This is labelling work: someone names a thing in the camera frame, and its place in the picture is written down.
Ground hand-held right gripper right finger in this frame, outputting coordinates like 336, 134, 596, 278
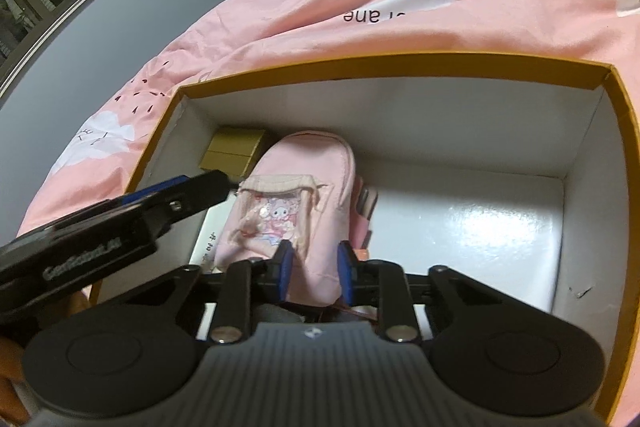
336, 241, 508, 344

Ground white glossy box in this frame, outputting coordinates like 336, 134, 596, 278
192, 199, 238, 275

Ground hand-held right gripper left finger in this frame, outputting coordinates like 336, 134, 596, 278
125, 239, 295, 344

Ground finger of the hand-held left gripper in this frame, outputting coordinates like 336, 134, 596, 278
149, 171, 241, 233
121, 176, 193, 208

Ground small gold box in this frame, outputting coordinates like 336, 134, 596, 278
200, 127, 268, 175

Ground pink cartoon pouch bag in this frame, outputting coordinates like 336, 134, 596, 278
214, 131, 358, 308

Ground white box with orange rim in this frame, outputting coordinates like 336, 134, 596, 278
90, 52, 640, 425

